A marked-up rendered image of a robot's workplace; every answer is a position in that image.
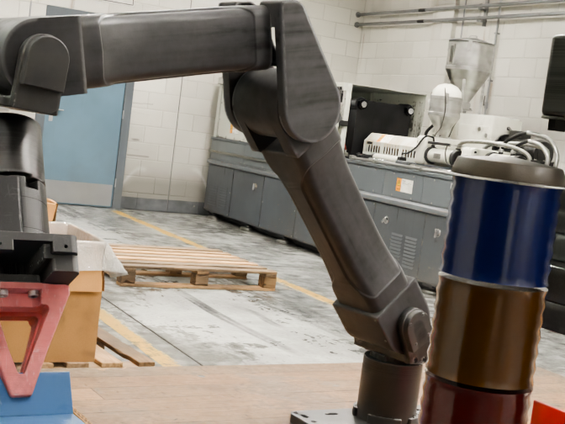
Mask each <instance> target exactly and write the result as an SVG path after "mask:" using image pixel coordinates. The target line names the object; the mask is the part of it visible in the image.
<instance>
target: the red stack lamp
mask: <svg viewBox="0 0 565 424"><path fill-rule="evenodd" d="M422 389H423V395H422V396H421V398H420V412H419V415H418V421H419V424H527V423H528V421H529V418H528V410H529V409H530V407H531V393H532V391H533V387H531V388H529V389H526V390H497V389H489V388H483V387H477V386H473V385H469V384H462V383H458V382H455V381H452V380H449V379H444V378H442V377H440V376H437V375H435V374H433V373H432V372H430V371H429V370H427V369H426V368H425V380H424V382H423V384H422Z"/></svg>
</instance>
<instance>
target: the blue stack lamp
mask: <svg viewBox="0 0 565 424"><path fill-rule="evenodd" d="M452 180H453V184H452V186H451V189H450V193H451V200H450V202H449V204H448V214H449V215H448V216H447V218H446V232H445V235H444V236H443V240H444V247H443V249H442V251H441V265H440V267H439V269H440V270H441V271H442V272H444V273H448V274H451V275H454V276H458V277H461V278H468V279H471V280H476V281H481V282H485V283H491V284H502V285H509V286H516V287H527V288H545V287H548V286H549V281H548V276H549V274H550V272H551V270H552V267H551V260H552V256H553V254H554V251H553V244H554V241H555V240H556V238H557V237H556V227H557V224H558V211H559V210H560V207H561V199H560V197H561V195H562V191H563V189H562V188H554V187H548V186H543V185H537V184H531V183H518V182H511V181H505V180H498V179H492V178H481V177H474V176H466V175H457V174H452Z"/></svg>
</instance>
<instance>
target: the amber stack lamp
mask: <svg viewBox="0 0 565 424"><path fill-rule="evenodd" d="M438 276H439V283H438V284H437V286H436V300H435V303H434V310H435V313H434V315H433V317H432V319H431V322H432V329H431V331H430V345H429V347H428V349H427V354H428V359H427V361H426V364H425V368H426V369H427V370H429V371H430V372H432V373H433V374H435V375H437V376H440V377H442V378H444V379H449V380H452V381H455V382H458V383H462V384H469V385H473V386H477V387H483V388H489V389H497V390H526V389H529V388H531V387H533V386H534V379H533V376H534V373H535V371H536V358H537V356H538V354H539V351H538V343H539V341H540V340H541V326H542V324H543V314H542V313H543V311H544V309H545V307H546V300H545V297H546V295H547V291H548V289H547V288H527V287H516V286H509V285H502V284H491V283H485V282H481V281H476V280H471V279H468V278H461V277H458V276H454V275H451V274H448V273H444V272H442V271H441V272H439V273H438Z"/></svg>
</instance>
